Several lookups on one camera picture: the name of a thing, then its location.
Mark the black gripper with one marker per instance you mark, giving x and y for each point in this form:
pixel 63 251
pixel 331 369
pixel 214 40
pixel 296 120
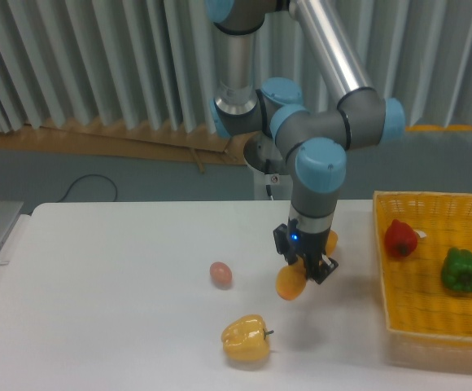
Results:
pixel 294 241

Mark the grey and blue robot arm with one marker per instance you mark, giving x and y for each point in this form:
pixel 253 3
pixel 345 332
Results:
pixel 313 146

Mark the brown egg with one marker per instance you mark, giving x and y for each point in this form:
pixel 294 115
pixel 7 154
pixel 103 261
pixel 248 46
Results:
pixel 221 274

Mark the red bell pepper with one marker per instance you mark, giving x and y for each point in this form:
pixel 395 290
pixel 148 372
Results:
pixel 400 240

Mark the yellow bell pepper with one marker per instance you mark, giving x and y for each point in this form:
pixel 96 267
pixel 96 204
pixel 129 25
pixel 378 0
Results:
pixel 247 339

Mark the green bell pepper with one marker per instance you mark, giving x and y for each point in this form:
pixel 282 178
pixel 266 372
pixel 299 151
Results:
pixel 456 272

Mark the brown cardboard sheet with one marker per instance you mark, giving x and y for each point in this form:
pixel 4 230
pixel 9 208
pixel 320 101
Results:
pixel 198 147

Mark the grey pleated curtain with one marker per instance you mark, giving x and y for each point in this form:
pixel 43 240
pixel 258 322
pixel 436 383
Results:
pixel 155 61

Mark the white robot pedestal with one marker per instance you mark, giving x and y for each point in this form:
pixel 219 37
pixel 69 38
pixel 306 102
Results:
pixel 271 180

